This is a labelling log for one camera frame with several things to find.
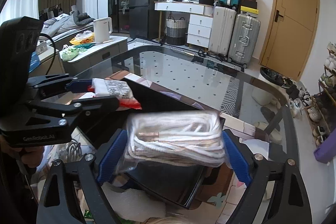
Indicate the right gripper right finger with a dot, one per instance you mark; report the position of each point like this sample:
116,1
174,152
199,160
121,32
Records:
289,202

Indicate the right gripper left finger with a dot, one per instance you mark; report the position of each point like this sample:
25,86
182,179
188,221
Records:
59,202

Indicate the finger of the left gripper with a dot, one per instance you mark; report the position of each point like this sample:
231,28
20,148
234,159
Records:
78,84
86,108

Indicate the red white tissue packet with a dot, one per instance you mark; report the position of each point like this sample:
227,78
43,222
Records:
117,89

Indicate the person left hand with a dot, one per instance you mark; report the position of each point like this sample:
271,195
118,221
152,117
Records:
30,156

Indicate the person right hand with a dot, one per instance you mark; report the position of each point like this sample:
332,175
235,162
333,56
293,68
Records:
168,220

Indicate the purple paper bag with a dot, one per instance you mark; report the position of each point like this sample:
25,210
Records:
326,150

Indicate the grey low cabinet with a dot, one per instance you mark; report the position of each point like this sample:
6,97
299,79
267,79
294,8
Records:
93,55

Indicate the anime printed desk mat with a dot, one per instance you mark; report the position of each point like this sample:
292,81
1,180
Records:
216,191

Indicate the white electric kettle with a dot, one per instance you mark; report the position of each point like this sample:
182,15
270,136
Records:
102,29

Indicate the wooden shoe rack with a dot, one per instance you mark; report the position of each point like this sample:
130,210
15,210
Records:
320,109

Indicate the black cardboard box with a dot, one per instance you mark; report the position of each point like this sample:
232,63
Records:
169,131

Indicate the white trash bin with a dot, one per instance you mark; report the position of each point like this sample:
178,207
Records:
269,82

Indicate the woven laundry basket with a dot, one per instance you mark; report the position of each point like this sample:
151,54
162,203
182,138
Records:
176,31

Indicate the white vanity desk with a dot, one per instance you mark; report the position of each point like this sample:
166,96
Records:
198,16

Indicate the wooden door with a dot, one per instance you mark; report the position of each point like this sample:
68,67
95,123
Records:
290,36

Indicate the silver suitcase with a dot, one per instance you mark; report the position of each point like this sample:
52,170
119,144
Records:
243,40

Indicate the white suitcase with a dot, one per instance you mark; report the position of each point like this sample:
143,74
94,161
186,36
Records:
221,30

